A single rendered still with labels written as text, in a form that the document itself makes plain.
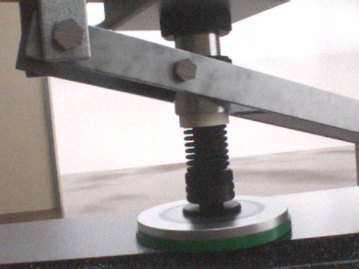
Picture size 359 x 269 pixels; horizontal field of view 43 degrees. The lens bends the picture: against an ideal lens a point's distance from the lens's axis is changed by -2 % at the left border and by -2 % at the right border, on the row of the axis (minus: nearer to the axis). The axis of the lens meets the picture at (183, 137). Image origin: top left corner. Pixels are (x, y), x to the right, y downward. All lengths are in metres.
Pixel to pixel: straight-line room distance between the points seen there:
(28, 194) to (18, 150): 0.52
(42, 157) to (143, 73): 5.01
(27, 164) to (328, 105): 5.03
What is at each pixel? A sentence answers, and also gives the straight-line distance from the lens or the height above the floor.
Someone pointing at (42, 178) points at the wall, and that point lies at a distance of 5.56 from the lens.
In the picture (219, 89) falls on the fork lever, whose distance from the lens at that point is 0.60.
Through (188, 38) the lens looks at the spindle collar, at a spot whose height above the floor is 1.07.
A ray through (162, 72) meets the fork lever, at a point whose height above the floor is 1.02.
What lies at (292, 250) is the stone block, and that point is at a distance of 0.59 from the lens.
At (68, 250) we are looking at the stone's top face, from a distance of 0.65.
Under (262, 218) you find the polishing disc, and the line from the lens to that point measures 0.60.
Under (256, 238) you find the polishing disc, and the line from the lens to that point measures 0.58.
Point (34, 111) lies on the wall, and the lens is 5.53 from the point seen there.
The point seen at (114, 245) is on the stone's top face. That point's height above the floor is 0.80.
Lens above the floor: 0.97
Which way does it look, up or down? 3 degrees down
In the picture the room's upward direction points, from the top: 5 degrees counter-clockwise
